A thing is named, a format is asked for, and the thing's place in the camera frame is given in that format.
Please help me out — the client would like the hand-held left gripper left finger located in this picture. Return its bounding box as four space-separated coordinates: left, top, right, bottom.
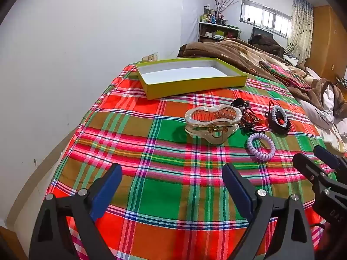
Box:
28 163 123 260

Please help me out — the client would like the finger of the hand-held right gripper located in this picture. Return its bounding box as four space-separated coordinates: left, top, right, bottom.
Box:
292 152 339 195
313 145 347 172

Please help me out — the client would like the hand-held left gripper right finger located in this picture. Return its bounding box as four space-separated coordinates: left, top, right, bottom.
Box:
222 163 315 260

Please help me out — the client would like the purple spiral hair tie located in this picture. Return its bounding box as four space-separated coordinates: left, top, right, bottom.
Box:
247 133 276 160

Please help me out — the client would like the black band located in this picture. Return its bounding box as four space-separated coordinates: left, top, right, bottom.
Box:
264 100 292 135

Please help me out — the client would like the blue spiral hair tie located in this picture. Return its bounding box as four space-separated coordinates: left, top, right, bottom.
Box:
271 105 288 126

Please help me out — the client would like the cream hair claw clip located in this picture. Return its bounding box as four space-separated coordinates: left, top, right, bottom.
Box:
185 103 242 145

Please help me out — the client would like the pink beaded bracelet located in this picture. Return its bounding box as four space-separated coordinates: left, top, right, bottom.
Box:
251 112 265 127

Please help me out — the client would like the dark brown beaded hair tie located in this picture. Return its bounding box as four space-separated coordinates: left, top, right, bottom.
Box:
239 106 266 139

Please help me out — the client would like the yellow-green cardboard box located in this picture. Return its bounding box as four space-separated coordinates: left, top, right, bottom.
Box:
136 58 248 100

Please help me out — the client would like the pale quilt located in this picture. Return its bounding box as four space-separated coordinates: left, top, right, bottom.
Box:
298 68 347 152

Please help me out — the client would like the plaid bed sheet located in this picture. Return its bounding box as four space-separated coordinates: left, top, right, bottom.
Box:
45 62 339 260

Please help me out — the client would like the folded plaid cloth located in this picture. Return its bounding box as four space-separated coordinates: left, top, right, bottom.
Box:
259 60 311 91

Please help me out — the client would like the wooden wardrobe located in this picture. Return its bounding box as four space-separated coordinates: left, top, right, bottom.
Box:
305 5 347 84

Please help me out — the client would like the dark jacket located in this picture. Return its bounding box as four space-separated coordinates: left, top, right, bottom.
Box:
248 34 285 57

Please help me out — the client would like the brown blanket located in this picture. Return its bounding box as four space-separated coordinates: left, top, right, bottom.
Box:
177 38 347 120

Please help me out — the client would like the dotted curtain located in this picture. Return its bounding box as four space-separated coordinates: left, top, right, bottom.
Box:
285 0 314 59

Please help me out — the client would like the black monitor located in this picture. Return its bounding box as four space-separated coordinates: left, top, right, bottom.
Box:
251 27 274 42

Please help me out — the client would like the window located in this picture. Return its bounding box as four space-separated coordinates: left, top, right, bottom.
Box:
240 0 292 38

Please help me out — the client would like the wooden shelf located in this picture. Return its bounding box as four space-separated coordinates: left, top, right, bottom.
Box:
198 22 242 43

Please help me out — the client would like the group of bottles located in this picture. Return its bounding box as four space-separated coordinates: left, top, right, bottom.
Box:
200 5 228 25

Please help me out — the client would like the vase of dried branches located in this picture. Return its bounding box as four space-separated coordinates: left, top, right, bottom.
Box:
213 0 239 17

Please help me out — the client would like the black fuzzy hair tie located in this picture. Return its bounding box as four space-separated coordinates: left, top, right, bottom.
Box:
231 99 251 109

